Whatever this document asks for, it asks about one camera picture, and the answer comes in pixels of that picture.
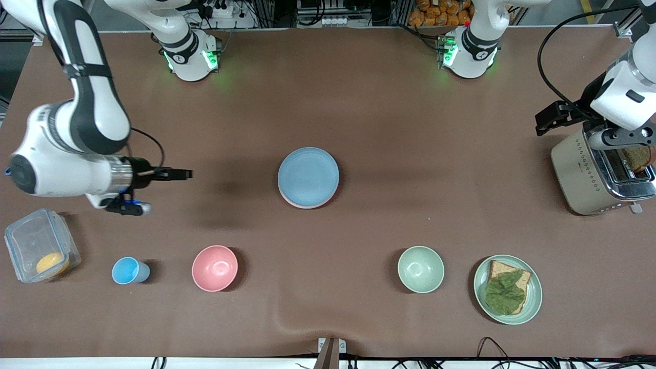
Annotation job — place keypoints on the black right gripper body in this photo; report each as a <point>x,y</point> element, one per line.
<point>140,171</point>

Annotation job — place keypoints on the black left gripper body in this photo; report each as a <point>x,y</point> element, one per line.
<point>580,111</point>

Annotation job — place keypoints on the pink plate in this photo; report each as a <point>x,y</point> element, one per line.
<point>302,206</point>

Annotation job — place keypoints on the blue plate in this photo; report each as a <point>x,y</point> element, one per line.
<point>308,177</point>

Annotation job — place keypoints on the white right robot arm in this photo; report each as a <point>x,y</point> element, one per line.
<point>66,169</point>

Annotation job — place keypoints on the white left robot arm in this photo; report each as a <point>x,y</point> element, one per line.
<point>625,97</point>

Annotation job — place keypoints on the beige chrome toaster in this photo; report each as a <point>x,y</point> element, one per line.
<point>574,174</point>

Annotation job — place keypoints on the brown bread slice in toaster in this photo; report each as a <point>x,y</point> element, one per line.
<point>640,159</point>

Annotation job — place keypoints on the blue cup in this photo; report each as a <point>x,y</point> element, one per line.
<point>127,270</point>

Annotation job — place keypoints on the pink bowl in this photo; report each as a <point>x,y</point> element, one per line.
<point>214,268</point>

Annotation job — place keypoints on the clear plastic container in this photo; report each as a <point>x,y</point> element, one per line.
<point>36,238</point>

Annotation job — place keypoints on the orange food piece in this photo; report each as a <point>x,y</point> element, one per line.
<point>52,264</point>

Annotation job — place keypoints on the bag of orange items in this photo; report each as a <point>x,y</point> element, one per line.
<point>441,13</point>

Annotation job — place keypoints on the brown bread slice under lettuce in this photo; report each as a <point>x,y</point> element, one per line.
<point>502,268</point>

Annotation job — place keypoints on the white power strip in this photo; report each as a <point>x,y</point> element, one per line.
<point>228,18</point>

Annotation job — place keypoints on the green lettuce leaf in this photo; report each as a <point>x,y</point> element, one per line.
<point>505,294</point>

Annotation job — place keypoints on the green plate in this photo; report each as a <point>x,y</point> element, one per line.
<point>533,302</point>

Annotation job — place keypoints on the green bowl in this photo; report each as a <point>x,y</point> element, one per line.
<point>421,269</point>

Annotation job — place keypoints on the aluminium frame profile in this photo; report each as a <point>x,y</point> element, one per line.
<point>628,25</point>

